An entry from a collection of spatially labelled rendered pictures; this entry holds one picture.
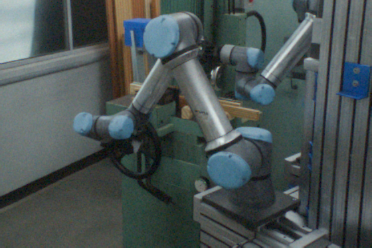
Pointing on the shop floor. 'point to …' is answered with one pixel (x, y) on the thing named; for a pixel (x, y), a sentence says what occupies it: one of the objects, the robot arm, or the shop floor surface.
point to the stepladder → (137, 30)
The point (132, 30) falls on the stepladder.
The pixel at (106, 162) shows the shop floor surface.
